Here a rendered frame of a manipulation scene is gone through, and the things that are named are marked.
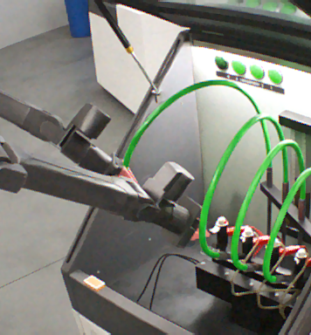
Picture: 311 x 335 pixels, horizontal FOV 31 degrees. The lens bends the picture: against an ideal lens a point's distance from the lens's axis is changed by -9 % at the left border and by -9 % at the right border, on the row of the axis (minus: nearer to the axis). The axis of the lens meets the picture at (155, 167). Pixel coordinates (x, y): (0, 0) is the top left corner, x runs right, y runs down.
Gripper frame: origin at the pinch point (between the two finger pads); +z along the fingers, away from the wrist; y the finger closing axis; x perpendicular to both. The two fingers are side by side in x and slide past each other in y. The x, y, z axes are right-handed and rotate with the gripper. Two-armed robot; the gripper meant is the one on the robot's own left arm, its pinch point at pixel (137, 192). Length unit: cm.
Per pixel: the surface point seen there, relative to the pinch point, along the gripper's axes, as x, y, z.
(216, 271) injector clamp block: 5.1, -0.2, 27.6
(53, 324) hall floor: 107, 110, 34
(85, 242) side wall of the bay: 22.5, 14.6, 0.8
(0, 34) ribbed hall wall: 87, 653, -144
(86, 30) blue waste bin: 12, 614, -40
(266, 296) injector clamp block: 0.0, -13.3, 36.7
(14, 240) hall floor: 114, 187, 4
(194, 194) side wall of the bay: 0.5, 41.9, 24.0
